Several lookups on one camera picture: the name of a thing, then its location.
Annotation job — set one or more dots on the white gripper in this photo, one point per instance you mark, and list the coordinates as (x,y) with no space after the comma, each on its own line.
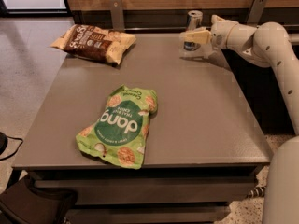
(219,34)

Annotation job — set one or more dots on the blue silver redbull can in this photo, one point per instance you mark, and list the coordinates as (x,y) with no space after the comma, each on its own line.
(194,20)

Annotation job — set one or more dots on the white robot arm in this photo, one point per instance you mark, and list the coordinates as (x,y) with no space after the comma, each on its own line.
(267,45)

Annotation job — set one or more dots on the brown cream snack bag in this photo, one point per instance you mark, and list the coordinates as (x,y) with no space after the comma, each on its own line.
(94,43)

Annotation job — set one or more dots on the green rice chip bag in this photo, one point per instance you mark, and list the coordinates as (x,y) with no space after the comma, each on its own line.
(119,135)

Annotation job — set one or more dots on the grey drawer cabinet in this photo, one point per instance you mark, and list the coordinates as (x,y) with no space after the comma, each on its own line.
(204,148)

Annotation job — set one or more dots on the dark brown chair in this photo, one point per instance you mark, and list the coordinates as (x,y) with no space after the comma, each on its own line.
(23,203)

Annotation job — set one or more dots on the right metal wall bracket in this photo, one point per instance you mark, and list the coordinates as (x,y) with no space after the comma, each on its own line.
(255,12)

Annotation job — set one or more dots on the metal wall bracket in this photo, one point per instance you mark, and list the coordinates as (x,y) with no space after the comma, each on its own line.
(117,17)
(255,12)

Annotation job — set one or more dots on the left metal wall bracket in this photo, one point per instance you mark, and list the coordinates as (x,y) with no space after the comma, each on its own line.
(117,17)

